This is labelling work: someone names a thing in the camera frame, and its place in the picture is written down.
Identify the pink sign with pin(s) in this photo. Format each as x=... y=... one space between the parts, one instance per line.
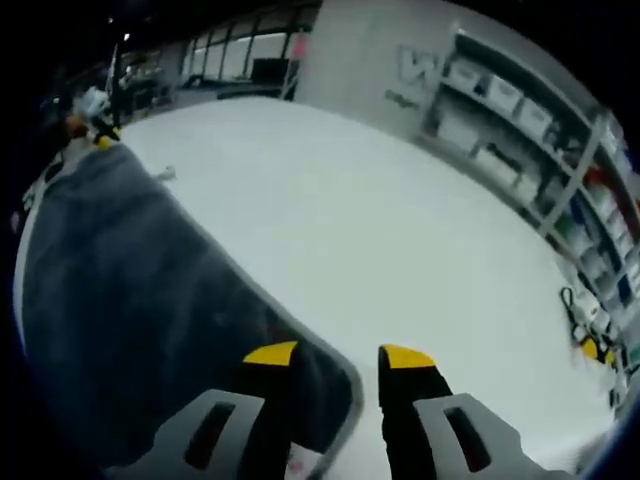
x=300 y=46

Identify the black monitor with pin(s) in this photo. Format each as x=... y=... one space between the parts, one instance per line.
x=270 y=69

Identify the grey shelving unit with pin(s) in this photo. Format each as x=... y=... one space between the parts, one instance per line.
x=575 y=175

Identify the person's left hand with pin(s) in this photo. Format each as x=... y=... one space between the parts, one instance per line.
x=75 y=126

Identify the grey towel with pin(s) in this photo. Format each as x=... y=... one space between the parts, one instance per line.
x=140 y=300

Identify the spare grippers with yellow tips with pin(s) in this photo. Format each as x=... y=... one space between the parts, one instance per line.
x=587 y=325

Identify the rows of white storage boxes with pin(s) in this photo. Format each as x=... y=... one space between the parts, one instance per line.
x=505 y=92

